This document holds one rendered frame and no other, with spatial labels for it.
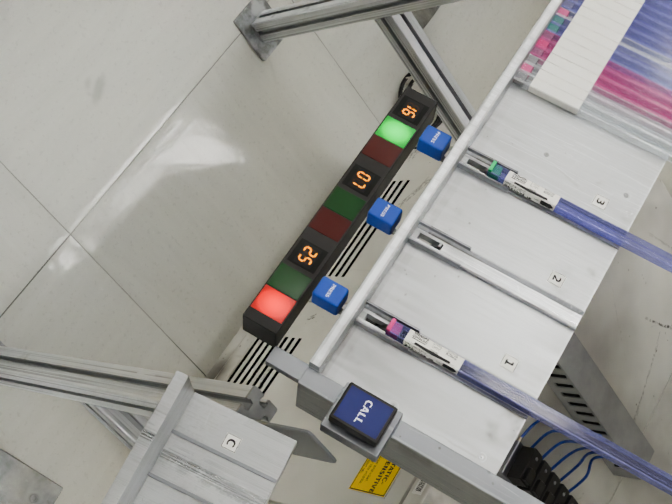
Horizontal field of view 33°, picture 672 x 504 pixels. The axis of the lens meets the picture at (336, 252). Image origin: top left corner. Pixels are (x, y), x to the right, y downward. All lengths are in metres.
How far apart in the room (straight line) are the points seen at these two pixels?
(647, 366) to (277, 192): 0.70
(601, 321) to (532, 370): 0.49
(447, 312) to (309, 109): 0.96
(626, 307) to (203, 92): 0.76
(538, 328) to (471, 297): 0.07
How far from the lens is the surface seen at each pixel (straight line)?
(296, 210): 2.00
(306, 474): 1.50
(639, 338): 1.68
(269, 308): 1.12
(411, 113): 1.26
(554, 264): 1.17
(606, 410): 1.54
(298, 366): 1.12
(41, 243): 1.72
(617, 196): 1.24
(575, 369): 1.48
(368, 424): 1.02
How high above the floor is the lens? 1.53
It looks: 48 degrees down
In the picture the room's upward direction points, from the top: 91 degrees clockwise
